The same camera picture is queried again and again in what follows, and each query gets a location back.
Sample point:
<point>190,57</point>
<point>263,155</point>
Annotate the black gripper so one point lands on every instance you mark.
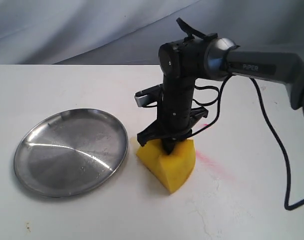
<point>175,115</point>

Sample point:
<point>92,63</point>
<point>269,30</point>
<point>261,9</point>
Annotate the yellow sponge block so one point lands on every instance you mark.
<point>172,170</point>

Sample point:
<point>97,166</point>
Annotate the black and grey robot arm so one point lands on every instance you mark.
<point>207,56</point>

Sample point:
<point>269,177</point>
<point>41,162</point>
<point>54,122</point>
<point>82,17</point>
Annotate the round stainless steel plate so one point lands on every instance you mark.
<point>71,153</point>

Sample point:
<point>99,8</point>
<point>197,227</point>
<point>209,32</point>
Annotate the grey fabric backdrop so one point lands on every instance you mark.
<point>113,32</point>

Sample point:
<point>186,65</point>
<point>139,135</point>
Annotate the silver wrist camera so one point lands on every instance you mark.
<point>148,96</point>

